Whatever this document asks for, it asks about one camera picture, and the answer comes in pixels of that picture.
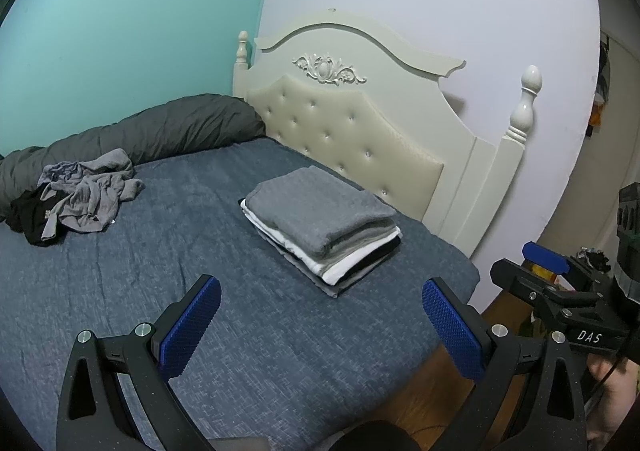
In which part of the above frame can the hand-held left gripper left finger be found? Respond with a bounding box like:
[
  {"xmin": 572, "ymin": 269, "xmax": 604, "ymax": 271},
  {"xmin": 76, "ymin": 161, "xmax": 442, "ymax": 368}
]
[{"xmin": 56, "ymin": 274, "xmax": 222, "ymax": 451}]

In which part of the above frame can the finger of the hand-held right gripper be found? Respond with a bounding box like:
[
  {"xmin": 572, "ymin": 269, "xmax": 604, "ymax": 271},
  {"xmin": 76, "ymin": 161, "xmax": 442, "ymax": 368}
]
[
  {"xmin": 490, "ymin": 258, "xmax": 602, "ymax": 310},
  {"xmin": 522, "ymin": 241, "xmax": 615, "ymax": 290}
]

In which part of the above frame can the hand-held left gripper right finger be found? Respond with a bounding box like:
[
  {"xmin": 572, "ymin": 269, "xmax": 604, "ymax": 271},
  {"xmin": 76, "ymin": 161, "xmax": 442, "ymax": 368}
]
[{"xmin": 421, "ymin": 277, "xmax": 587, "ymax": 451}]

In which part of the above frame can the grey knit sweater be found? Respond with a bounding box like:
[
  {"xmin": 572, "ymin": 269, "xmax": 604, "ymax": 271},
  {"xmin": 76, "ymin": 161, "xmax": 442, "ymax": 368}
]
[{"xmin": 244, "ymin": 167, "xmax": 398, "ymax": 261}]

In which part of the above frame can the person's right hand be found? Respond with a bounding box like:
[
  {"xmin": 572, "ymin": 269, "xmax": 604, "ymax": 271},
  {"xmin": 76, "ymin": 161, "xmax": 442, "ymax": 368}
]
[{"xmin": 586, "ymin": 355, "xmax": 640, "ymax": 435}]

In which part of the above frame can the blue bed sheet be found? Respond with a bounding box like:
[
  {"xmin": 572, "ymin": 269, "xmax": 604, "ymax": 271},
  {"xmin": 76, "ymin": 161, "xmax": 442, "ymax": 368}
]
[{"xmin": 0, "ymin": 136, "xmax": 481, "ymax": 451}]

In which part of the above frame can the folded black garment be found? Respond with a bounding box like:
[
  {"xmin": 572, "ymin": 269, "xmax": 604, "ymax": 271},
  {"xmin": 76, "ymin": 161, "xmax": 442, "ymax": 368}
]
[{"xmin": 345, "ymin": 236, "xmax": 403, "ymax": 278}]

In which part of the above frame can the folded beige grey garment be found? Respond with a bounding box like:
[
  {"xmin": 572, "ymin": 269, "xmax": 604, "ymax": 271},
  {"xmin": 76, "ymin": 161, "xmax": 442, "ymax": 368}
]
[{"xmin": 325, "ymin": 225, "xmax": 402, "ymax": 264}]

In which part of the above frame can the crumpled grey garment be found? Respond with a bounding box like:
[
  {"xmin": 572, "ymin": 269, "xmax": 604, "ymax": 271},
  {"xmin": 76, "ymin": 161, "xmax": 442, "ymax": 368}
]
[{"xmin": 39, "ymin": 148, "xmax": 146, "ymax": 244}]

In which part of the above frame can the orange and black hanging item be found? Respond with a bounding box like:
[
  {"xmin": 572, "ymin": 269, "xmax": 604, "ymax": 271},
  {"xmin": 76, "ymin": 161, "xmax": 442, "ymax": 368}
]
[{"xmin": 585, "ymin": 31, "xmax": 614, "ymax": 136}]

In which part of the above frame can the crumpled black garment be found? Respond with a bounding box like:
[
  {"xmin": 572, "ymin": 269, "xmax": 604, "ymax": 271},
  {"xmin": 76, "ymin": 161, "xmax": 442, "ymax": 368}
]
[{"xmin": 5, "ymin": 186, "xmax": 62, "ymax": 247}]

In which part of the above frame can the dark grey rolled duvet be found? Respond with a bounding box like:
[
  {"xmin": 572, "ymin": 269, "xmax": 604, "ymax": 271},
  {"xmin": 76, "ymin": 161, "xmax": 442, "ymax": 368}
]
[{"xmin": 0, "ymin": 93, "xmax": 266, "ymax": 219}]

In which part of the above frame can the blue patterned garment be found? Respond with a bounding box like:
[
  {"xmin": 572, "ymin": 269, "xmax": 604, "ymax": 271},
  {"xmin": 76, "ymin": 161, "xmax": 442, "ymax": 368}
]
[{"xmin": 40, "ymin": 161, "xmax": 83, "ymax": 186}]

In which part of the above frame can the cream tufted headboard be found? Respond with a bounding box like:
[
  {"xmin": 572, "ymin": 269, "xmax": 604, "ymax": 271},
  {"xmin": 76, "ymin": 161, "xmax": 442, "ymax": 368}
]
[{"xmin": 232, "ymin": 13, "xmax": 543, "ymax": 262}]

